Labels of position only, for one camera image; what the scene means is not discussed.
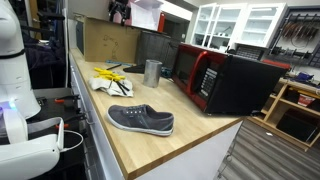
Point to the dark grey mesh panel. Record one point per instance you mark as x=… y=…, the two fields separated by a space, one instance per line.
x=156 y=50

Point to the white paper sheets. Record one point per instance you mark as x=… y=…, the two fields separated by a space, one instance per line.
x=146 y=13

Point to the grey crumpled cloth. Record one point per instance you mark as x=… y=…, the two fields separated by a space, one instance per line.
x=98 y=87

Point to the red and black microwave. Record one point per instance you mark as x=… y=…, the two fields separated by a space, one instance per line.
x=240 y=83

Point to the grey canvas sneaker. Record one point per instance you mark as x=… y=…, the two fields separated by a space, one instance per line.
x=143 y=120

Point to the black shelf rack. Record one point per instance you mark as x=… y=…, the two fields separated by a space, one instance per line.
x=46 y=50

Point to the black box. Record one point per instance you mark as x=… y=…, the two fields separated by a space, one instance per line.
x=296 y=126

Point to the wooden storage shelf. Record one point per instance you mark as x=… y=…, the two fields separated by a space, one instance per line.
x=276 y=103

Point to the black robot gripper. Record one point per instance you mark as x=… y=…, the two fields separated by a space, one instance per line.
x=120 y=6

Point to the black wedge hex key stand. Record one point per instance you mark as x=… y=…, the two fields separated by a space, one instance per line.
x=135 y=69

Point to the blue item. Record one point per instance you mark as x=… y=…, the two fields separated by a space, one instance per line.
x=304 y=76

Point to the red upright object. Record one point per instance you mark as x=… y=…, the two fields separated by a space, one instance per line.
x=161 y=21

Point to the red and white box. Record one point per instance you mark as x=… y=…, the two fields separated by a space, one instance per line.
x=306 y=100

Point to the white workbench cabinet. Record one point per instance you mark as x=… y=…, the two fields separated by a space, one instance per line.
x=200 y=160

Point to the aluminium hollow cylinder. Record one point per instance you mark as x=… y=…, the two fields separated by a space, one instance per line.
x=152 y=75

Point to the white glass-door cabinet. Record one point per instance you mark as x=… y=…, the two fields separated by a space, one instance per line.
x=233 y=25

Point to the black tool wall rack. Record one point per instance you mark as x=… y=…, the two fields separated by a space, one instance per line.
x=300 y=33

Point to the black perforated mounting platform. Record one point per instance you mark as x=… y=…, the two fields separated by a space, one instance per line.
x=50 y=108

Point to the black grid crate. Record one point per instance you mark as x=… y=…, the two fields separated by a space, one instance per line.
x=248 y=52

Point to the large cardboard box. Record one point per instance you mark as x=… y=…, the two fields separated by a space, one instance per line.
x=103 y=40

